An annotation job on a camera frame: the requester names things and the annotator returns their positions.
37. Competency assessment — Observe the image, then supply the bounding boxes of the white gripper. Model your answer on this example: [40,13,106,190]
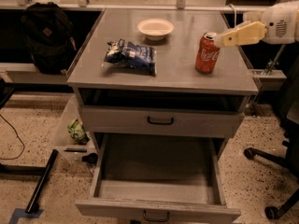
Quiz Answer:
[214,1,297,48]

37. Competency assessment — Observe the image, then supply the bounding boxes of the red coke can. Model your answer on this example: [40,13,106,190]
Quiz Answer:
[195,32,220,74]

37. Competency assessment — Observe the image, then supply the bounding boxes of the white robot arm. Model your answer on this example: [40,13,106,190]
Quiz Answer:
[214,0,299,48]

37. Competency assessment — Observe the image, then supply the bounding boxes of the grey drawer cabinet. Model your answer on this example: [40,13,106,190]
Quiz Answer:
[66,8,260,161]

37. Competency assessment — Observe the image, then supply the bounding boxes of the closed grey upper drawer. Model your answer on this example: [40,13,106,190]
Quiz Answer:
[80,105,244,138]

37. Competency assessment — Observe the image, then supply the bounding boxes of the open grey drawer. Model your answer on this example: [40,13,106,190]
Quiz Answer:
[76,133,240,224]

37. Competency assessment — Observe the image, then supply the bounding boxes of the white bowl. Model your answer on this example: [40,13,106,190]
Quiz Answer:
[137,19,174,41]

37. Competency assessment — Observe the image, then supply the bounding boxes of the blue chip bag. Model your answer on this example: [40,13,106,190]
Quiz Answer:
[104,39,156,76]

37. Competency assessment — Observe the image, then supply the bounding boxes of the green snack bag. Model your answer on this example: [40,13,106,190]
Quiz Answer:
[67,119,89,145]

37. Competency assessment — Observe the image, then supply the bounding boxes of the black backpack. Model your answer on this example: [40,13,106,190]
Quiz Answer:
[21,2,77,75]

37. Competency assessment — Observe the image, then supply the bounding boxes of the clear plastic bin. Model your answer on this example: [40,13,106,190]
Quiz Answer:
[51,96,96,161]

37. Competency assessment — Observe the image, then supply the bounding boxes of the black metal floor bar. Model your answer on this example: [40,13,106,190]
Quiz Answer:
[25,149,58,214]

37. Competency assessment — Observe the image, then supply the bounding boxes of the blue floor tape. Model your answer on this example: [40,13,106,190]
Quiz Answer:
[8,208,43,224]

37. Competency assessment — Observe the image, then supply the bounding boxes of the white cable behind cabinet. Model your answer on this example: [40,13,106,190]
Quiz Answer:
[228,3,239,28]

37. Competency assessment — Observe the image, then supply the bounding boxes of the black floor cable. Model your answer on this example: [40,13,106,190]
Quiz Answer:
[0,113,26,161]

